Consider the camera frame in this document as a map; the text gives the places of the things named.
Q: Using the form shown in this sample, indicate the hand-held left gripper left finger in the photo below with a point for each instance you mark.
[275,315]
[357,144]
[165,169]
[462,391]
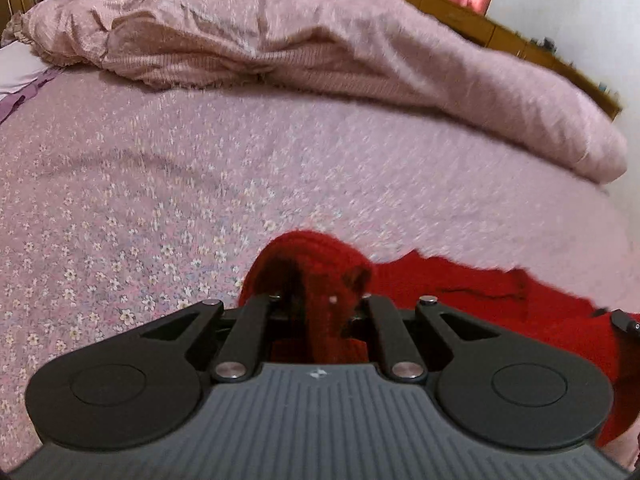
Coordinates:
[257,325]

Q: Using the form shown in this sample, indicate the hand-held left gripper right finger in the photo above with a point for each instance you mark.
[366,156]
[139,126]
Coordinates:
[382,325]

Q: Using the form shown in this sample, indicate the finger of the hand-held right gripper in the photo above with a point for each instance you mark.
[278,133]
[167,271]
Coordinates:
[627,321]

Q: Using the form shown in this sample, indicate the red knit cardigan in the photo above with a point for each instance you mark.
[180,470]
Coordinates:
[500,290]

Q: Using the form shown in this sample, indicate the pink floral bed sheet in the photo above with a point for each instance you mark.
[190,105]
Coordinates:
[200,170]

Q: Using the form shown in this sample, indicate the wooden bed headboard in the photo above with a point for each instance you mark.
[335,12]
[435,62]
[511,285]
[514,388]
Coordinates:
[530,45]

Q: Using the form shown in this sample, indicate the pink quilt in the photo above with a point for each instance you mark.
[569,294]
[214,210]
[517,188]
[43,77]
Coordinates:
[320,35]

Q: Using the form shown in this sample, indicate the lilac frilled pillow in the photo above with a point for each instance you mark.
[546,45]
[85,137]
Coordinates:
[20,67]

